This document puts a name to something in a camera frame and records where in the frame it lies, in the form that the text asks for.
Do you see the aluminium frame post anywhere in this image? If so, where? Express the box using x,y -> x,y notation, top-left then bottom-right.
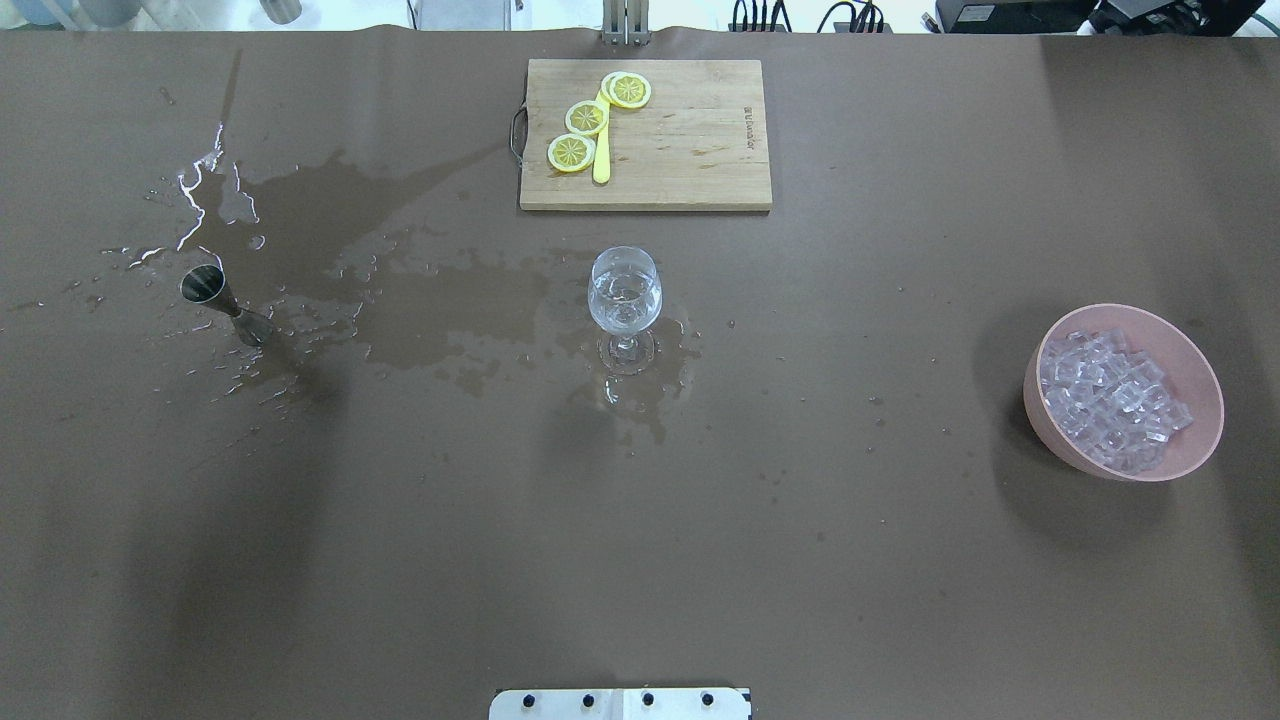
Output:
600,0 -> 652,47

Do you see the steel jigger cup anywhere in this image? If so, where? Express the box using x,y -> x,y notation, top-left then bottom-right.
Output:
180,264 -> 275,347

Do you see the clear wine glass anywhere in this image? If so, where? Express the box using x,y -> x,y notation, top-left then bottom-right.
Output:
588,246 -> 663,375

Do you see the yellow plastic knife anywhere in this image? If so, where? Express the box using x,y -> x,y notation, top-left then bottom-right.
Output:
591,90 -> 612,186

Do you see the wooden cutting board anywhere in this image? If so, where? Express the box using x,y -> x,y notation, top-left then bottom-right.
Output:
518,59 -> 773,211

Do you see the clear ice cubes pile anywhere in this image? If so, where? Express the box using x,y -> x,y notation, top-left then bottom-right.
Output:
1036,328 -> 1194,475

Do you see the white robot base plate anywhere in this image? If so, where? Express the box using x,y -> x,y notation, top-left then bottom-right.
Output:
488,687 -> 754,719

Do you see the pink bowl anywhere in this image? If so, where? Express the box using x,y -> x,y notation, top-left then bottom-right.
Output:
1020,304 -> 1225,483

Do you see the lemon slice middle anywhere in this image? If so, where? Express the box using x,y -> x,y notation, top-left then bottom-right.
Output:
564,99 -> 611,138

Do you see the lemon slice lower left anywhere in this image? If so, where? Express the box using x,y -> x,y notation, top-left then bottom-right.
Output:
547,133 -> 596,173

